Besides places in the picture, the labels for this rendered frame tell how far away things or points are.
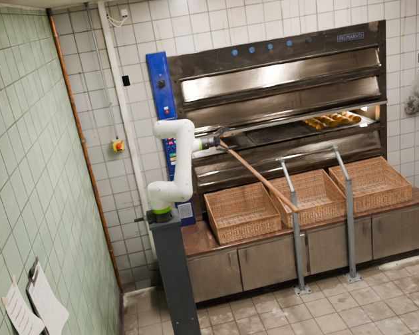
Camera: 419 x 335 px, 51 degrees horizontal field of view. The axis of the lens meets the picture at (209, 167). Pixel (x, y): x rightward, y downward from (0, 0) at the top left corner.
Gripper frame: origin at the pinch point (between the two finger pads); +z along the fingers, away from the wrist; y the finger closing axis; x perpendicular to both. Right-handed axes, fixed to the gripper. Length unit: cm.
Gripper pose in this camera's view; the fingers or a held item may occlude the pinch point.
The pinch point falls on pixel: (234, 137)
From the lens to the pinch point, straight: 335.9
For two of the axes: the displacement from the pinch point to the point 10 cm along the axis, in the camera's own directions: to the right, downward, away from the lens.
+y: 1.5, 9.3, 3.4
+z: 9.7, -2.0, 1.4
